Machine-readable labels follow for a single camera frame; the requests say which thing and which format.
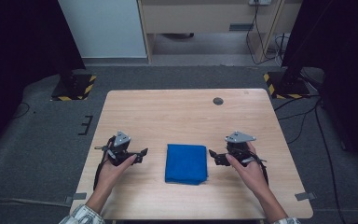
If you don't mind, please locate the person's left plaid sleeve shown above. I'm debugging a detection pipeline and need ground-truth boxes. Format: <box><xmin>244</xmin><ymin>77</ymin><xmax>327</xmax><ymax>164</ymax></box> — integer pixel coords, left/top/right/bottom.
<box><xmin>59</xmin><ymin>203</ymin><xmax>105</xmax><ymax>224</ymax></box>

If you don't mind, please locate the black stand base striped edge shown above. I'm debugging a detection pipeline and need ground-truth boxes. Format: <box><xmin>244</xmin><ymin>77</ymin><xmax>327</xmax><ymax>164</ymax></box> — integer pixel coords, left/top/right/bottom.
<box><xmin>263</xmin><ymin>71</ymin><xmax>311</xmax><ymax>100</ymax></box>
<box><xmin>50</xmin><ymin>73</ymin><xmax>98</xmax><ymax>102</ymax></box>

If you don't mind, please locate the thin black floor cable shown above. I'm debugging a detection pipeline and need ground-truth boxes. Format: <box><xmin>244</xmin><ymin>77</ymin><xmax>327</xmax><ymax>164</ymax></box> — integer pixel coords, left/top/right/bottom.
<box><xmin>12</xmin><ymin>102</ymin><xmax>32</xmax><ymax>119</ymax></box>

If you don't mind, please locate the blue towel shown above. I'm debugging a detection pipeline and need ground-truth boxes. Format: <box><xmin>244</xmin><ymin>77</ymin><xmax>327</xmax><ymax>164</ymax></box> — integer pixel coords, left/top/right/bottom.
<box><xmin>164</xmin><ymin>143</ymin><xmax>209</xmax><ymax>187</ymax></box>

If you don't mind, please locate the hand-held gripper black cable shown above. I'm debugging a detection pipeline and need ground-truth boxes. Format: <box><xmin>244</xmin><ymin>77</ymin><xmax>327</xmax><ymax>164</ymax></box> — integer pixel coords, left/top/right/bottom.
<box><xmin>92</xmin><ymin>160</ymin><xmax>107</xmax><ymax>191</ymax></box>
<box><xmin>255</xmin><ymin>158</ymin><xmax>270</xmax><ymax>187</ymax></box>

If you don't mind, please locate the light wooden desk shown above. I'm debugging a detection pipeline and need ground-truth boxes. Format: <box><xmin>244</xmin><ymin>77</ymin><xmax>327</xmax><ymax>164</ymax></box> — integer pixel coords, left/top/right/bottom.
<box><xmin>136</xmin><ymin>0</ymin><xmax>303</xmax><ymax>64</ymax></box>

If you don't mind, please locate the grey tape strip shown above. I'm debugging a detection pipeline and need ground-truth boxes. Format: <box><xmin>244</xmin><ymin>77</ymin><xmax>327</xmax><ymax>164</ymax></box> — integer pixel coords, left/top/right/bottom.
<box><xmin>294</xmin><ymin>191</ymin><xmax>318</xmax><ymax>202</ymax></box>
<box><xmin>63</xmin><ymin>192</ymin><xmax>89</xmax><ymax>205</ymax></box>

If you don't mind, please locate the long black floor cable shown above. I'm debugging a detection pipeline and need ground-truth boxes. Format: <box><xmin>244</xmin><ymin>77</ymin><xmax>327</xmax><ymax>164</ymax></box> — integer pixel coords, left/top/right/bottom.
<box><xmin>314</xmin><ymin>99</ymin><xmax>348</xmax><ymax>224</ymax></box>

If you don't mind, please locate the person's right hand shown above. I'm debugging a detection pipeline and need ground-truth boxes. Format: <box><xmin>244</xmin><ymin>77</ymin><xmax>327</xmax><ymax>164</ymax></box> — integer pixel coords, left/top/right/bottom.
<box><xmin>225</xmin><ymin>141</ymin><xmax>270</xmax><ymax>197</ymax></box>

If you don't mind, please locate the right hand-held gripper black cable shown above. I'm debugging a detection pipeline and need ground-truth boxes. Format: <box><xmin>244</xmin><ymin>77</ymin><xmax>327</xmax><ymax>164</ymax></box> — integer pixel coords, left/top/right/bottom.
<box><xmin>255</xmin><ymin>158</ymin><xmax>270</xmax><ymax>187</ymax></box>

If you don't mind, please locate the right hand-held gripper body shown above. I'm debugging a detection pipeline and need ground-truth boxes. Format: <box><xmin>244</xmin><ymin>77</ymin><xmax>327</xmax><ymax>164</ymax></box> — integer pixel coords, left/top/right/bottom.
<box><xmin>224</xmin><ymin>130</ymin><xmax>267</xmax><ymax>168</ymax></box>

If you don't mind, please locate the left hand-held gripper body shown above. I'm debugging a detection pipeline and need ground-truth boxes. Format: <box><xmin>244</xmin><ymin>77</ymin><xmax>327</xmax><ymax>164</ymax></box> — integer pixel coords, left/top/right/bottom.
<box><xmin>94</xmin><ymin>130</ymin><xmax>138</xmax><ymax>167</ymax></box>

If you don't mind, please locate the left hand-held gripper black cable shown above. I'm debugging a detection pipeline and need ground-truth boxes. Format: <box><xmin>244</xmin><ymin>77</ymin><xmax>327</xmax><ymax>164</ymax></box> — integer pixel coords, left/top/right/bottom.
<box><xmin>92</xmin><ymin>160</ymin><xmax>107</xmax><ymax>191</ymax></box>

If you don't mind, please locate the black curtain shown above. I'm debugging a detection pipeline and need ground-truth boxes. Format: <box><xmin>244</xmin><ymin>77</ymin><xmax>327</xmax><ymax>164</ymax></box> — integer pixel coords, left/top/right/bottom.
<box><xmin>281</xmin><ymin>0</ymin><xmax>358</xmax><ymax>171</ymax></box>
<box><xmin>0</xmin><ymin>0</ymin><xmax>87</xmax><ymax>160</ymax></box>

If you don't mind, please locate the black power cable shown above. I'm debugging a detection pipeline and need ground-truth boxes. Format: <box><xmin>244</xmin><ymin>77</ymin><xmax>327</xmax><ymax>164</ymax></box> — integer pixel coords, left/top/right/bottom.
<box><xmin>245</xmin><ymin>0</ymin><xmax>285</xmax><ymax>66</ymax></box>

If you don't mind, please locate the white power strip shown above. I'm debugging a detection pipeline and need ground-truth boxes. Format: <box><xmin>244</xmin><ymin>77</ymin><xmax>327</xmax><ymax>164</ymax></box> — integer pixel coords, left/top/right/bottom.
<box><xmin>248</xmin><ymin>0</ymin><xmax>272</xmax><ymax>7</ymax></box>

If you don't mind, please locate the person's plaid sleeve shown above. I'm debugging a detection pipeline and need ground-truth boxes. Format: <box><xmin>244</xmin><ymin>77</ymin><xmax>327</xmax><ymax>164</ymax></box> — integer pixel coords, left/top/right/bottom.
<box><xmin>273</xmin><ymin>217</ymin><xmax>302</xmax><ymax>224</ymax></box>
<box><xmin>59</xmin><ymin>203</ymin><xmax>105</xmax><ymax>224</ymax></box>

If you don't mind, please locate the person's right plaid sleeve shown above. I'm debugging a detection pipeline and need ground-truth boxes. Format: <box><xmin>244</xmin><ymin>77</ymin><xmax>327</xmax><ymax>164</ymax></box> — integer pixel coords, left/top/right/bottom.
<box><xmin>273</xmin><ymin>217</ymin><xmax>302</xmax><ymax>224</ymax></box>

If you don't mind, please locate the white cabinet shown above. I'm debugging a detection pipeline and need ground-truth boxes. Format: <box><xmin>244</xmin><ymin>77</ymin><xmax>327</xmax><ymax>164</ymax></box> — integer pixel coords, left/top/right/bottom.
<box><xmin>58</xmin><ymin>0</ymin><xmax>148</xmax><ymax>60</ymax></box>

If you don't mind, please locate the person's left hand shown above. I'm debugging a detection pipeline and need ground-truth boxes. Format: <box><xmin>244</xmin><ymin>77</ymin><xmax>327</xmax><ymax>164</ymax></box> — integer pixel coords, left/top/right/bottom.
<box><xmin>94</xmin><ymin>135</ymin><xmax>138</xmax><ymax>200</ymax></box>

